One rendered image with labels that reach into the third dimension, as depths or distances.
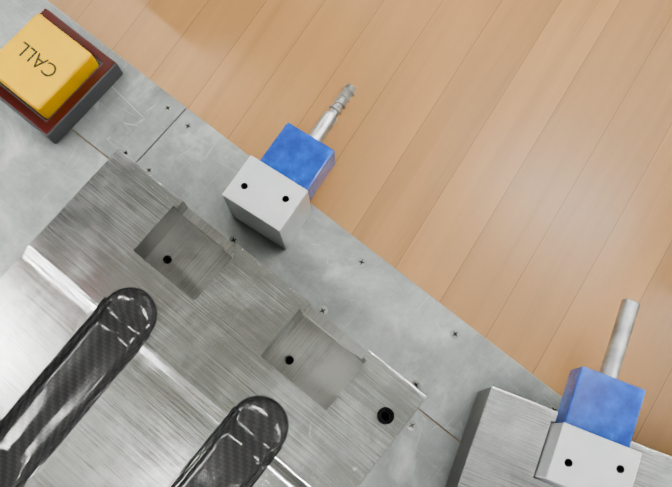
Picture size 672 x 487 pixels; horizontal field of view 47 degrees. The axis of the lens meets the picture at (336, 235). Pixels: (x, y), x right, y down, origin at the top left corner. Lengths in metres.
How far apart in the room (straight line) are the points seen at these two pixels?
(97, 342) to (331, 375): 0.15
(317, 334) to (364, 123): 0.19
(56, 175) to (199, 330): 0.21
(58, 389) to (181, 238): 0.12
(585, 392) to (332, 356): 0.16
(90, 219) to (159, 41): 0.20
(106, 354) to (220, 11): 0.31
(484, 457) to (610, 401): 0.09
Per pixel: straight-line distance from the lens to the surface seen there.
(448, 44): 0.66
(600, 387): 0.52
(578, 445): 0.51
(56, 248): 0.53
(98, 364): 0.51
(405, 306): 0.58
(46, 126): 0.64
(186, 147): 0.63
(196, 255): 0.53
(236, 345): 0.49
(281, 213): 0.54
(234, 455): 0.49
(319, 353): 0.51
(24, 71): 0.65
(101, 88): 0.65
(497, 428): 0.52
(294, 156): 0.57
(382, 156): 0.61
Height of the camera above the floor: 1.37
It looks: 75 degrees down
